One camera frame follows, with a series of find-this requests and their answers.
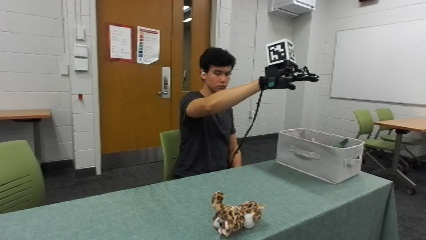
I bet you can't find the silver door handle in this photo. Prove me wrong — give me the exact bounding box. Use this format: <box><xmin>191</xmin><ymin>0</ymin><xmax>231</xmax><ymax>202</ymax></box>
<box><xmin>157</xmin><ymin>66</ymin><xmax>173</xmax><ymax>100</ymax></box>

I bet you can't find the white cube with black markers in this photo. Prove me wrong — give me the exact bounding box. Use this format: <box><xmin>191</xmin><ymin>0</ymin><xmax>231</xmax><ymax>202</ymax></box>
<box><xmin>264</xmin><ymin>38</ymin><xmax>296</xmax><ymax>66</ymax></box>

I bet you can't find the white fabric storage bin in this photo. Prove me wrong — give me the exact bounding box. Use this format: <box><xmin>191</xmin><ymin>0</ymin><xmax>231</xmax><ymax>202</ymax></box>
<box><xmin>274</xmin><ymin>127</ymin><xmax>366</xmax><ymax>185</ymax></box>

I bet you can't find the white wall switch box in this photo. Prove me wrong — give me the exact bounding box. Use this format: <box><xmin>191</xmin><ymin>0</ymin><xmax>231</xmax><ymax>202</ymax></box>
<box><xmin>71</xmin><ymin>43</ymin><xmax>90</xmax><ymax>73</ymax></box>

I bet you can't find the wooden table with metal leg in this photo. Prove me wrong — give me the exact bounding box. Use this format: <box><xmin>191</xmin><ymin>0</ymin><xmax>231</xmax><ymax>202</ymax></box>
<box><xmin>372</xmin><ymin>116</ymin><xmax>426</xmax><ymax>196</ymax></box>

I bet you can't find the wooden side table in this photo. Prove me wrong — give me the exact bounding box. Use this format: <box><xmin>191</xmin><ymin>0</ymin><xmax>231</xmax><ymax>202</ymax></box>
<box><xmin>0</xmin><ymin>108</ymin><xmax>53</xmax><ymax>162</ymax></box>

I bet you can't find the white wall-mounted unit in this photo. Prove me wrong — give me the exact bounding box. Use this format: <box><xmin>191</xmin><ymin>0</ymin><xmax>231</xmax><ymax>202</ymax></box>
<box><xmin>267</xmin><ymin>0</ymin><xmax>318</xmax><ymax>19</ymax></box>

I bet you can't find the red-framed paper notice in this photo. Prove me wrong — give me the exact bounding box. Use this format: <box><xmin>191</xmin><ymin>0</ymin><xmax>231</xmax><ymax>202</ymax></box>
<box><xmin>107</xmin><ymin>23</ymin><xmax>134</xmax><ymax>63</ymax></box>

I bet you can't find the the person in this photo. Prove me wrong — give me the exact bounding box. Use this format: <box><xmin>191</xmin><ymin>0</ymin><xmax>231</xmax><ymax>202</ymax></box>
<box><xmin>173</xmin><ymin>46</ymin><xmax>263</xmax><ymax>180</ymax></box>

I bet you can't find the black glove cable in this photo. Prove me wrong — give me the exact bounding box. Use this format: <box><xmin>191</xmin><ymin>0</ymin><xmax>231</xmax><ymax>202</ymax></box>
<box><xmin>227</xmin><ymin>89</ymin><xmax>266</xmax><ymax>168</ymax></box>

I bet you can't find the leopard soft toy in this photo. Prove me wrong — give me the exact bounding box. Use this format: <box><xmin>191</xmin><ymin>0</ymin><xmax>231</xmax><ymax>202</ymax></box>
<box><xmin>210</xmin><ymin>190</ymin><xmax>266</xmax><ymax>239</ymax></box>

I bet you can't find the whiteboard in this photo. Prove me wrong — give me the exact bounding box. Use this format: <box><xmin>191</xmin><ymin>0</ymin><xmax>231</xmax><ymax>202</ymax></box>
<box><xmin>328</xmin><ymin>17</ymin><xmax>426</xmax><ymax>107</ymax></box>

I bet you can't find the narrow door window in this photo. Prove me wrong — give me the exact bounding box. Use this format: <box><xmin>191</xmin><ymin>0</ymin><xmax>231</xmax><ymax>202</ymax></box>
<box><xmin>181</xmin><ymin>0</ymin><xmax>194</xmax><ymax>93</ymax></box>

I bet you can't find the green tablecloth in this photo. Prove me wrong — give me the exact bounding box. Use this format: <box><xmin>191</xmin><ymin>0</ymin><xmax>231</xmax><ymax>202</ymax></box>
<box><xmin>0</xmin><ymin>159</ymin><xmax>400</xmax><ymax>240</ymax></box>

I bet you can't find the white paper notice with colours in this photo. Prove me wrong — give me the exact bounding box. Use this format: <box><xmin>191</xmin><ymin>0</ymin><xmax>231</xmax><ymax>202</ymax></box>
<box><xmin>135</xmin><ymin>25</ymin><xmax>162</xmax><ymax>66</ymax></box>

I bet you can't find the wooden door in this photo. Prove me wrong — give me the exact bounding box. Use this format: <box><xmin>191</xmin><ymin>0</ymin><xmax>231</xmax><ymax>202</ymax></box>
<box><xmin>94</xmin><ymin>0</ymin><xmax>213</xmax><ymax>155</ymax></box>

